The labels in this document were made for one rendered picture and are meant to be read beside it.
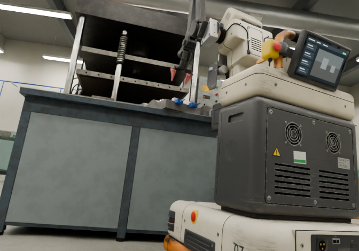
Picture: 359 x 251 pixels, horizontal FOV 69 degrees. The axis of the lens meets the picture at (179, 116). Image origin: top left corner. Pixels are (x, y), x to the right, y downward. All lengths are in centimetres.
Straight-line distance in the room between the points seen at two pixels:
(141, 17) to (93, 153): 161
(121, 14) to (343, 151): 227
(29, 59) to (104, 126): 851
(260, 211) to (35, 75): 927
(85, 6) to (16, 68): 743
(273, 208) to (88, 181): 108
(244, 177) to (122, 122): 97
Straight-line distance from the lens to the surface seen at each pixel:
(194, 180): 172
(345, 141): 124
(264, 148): 91
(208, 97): 281
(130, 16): 282
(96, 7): 286
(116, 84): 256
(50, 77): 961
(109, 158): 165
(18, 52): 1031
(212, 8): 553
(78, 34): 275
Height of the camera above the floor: 38
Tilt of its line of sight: 13 degrees up
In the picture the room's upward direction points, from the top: 6 degrees clockwise
